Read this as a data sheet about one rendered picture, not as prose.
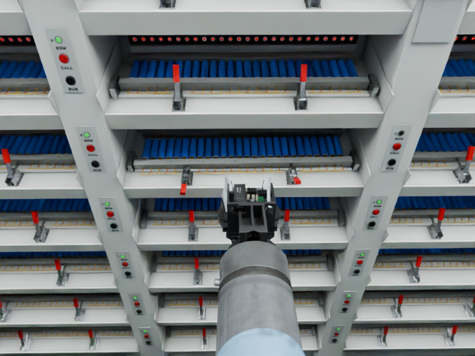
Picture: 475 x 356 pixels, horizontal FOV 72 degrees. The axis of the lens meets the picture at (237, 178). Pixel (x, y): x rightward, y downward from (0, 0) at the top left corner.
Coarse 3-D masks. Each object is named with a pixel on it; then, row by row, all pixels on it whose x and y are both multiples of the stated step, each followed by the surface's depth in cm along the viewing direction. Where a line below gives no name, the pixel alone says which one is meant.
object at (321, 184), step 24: (360, 144) 84; (120, 168) 80; (240, 168) 86; (264, 168) 86; (360, 168) 84; (144, 192) 83; (168, 192) 83; (192, 192) 83; (216, 192) 84; (288, 192) 84; (312, 192) 84; (336, 192) 84; (360, 192) 84
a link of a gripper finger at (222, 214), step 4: (220, 208) 56; (224, 208) 55; (220, 212) 55; (224, 212) 55; (220, 216) 54; (224, 216) 54; (220, 220) 54; (224, 220) 53; (220, 224) 54; (224, 224) 53; (224, 228) 52
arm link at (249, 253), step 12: (228, 252) 41; (240, 252) 40; (252, 252) 40; (264, 252) 40; (276, 252) 41; (228, 264) 40; (240, 264) 39; (252, 264) 38; (264, 264) 38; (276, 264) 39; (288, 276) 40
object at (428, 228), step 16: (400, 208) 99; (416, 208) 98; (432, 208) 98; (448, 208) 99; (464, 208) 98; (400, 224) 96; (416, 224) 97; (432, 224) 95; (448, 224) 97; (464, 224) 97; (384, 240) 93; (400, 240) 94; (416, 240) 94; (432, 240) 94; (448, 240) 94; (464, 240) 94
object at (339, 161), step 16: (144, 160) 84; (160, 160) 84; (176, 160) 84; (192, 160) 84; (208, 160) 84; (224, 160) 84; (240, 160) 84; (256, 160) 84; (272, 160) 84; (288, 160) 84; (304, 160) 84; (320, 160) 84; (336, 160) 84; (352, 160) 84
